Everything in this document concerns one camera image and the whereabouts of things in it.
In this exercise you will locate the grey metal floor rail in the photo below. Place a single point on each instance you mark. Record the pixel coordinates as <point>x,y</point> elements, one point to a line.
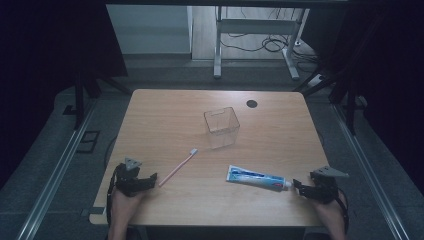
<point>53,180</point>
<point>370,173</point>

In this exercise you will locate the white power strip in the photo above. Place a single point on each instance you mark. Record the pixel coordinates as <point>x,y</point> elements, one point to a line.
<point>315,81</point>

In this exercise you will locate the white metal desk frame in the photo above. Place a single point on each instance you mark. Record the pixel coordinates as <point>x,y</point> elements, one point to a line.
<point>256,26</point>

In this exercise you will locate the clear plastic container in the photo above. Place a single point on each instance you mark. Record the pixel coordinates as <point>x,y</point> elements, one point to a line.
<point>222,128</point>

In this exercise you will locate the grey metal table bracket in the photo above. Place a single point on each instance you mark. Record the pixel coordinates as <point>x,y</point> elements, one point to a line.
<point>95,211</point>

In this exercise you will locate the black metal stand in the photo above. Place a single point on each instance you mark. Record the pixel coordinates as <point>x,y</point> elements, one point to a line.
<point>79,100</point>
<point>350,106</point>

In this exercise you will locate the pink toothbrush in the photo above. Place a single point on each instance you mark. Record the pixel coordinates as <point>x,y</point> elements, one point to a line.
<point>178,168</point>

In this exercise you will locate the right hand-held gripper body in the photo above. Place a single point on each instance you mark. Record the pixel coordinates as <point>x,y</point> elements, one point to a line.
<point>325,186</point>

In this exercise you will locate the person's right hand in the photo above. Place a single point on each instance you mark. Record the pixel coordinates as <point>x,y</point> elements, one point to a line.
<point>328,210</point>

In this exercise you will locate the black round table grommet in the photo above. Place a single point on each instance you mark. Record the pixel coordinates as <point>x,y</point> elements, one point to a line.
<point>252,103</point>

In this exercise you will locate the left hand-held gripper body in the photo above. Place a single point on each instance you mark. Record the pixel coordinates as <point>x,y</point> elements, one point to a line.
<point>128,178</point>

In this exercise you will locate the blue and white toothpaste tube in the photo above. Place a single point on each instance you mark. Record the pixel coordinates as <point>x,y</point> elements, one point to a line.
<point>256,178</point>

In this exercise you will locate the person's left hand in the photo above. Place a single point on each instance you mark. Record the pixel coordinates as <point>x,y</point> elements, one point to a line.
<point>125,205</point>

